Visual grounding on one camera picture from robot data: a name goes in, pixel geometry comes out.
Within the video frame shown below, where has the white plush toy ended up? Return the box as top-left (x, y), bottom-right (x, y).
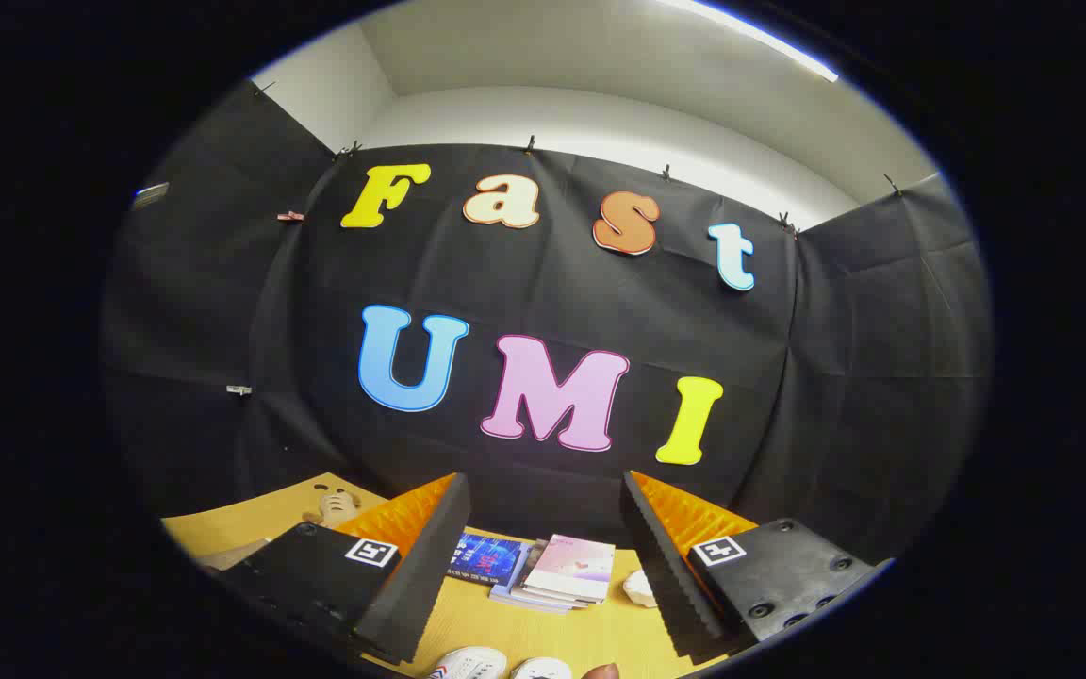
top-left (622, 569), bottom-right (659, 609)

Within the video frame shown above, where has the beige striped plush tiger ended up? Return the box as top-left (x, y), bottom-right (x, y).
top-left (303, 484), bottom-right (362, 529)

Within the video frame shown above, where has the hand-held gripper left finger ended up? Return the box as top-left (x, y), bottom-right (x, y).
top-left (213, 472), bottom-right (471, 666)

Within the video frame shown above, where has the grey spine book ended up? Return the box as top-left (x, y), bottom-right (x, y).
top-left (503, 542), bottom-right (601, 610)

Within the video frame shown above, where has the light blue book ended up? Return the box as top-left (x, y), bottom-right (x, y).
top-left (489, 566), bottom-right (582, 615)

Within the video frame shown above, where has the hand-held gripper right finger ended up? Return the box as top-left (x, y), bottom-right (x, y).
top-left (620, 470), bottom-right (895, 661)

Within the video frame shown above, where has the dark blue book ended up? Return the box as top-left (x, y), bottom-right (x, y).
top-left (446, 531), bottom-right (533, 586)

